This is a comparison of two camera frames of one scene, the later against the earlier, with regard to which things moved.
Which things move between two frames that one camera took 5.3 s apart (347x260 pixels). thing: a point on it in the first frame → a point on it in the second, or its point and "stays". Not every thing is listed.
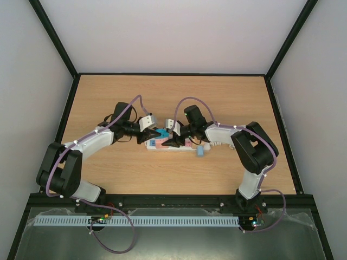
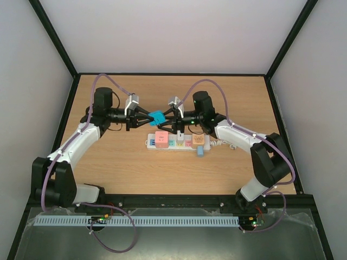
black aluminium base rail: [265, 202] stays
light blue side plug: [200, 151] stays
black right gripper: [175, 138] → [178, 122]
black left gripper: [146, 135] → [143, 117]
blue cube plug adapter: [164, 133] → [159, 117]
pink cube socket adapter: [159, 142] stays
